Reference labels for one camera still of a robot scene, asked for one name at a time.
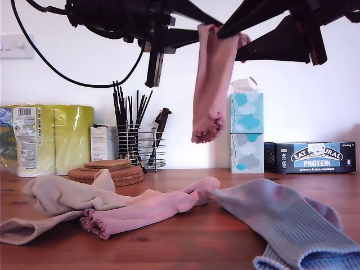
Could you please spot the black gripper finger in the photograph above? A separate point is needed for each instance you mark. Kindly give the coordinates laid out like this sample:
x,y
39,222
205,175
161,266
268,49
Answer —
x,y
197,12
281,47
258,14
182,38

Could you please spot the pink frilly-cuff sock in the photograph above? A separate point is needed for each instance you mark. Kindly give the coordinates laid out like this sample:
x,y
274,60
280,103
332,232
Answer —
x,y
211,84
140,208

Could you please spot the light blue ribbed sock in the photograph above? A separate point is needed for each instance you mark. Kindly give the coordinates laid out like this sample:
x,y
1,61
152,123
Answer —
x,y
326,213
267,202

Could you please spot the beige sock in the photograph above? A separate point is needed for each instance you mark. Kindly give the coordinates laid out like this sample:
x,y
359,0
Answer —
x,y
56,194
22,230

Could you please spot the white tissue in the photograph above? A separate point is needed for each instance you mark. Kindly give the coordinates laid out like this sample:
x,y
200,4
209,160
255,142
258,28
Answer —
x,y
242,84

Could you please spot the turquoise cloud tissue box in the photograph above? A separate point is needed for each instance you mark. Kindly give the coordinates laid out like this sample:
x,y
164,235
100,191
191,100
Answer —
x,y
247,112

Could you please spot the black straw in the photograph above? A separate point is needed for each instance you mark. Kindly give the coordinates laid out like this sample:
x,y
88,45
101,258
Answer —
x,y
146,107
119,104
137,107
142,110
130,112
122,112

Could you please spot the grey cloud tissue box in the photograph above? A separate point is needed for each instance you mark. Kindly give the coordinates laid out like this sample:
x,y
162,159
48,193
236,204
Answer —
x,y
247,152

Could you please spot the black protein bar box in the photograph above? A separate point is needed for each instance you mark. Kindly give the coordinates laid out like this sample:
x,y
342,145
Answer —
x,y
317,163

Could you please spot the small white carton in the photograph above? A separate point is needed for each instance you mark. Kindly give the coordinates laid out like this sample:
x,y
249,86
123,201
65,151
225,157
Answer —
x,y
98,143

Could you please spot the square cork coaster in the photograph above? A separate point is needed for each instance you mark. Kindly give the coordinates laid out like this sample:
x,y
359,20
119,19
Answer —
x,y
90,167
112,162

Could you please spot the yellow-green kitchen roll pack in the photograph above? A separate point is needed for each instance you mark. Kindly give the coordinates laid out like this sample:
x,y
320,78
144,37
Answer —
x,y
70,135

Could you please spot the white light switch plate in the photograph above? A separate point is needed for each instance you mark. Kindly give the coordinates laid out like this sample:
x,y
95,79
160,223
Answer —
x,y
11,47

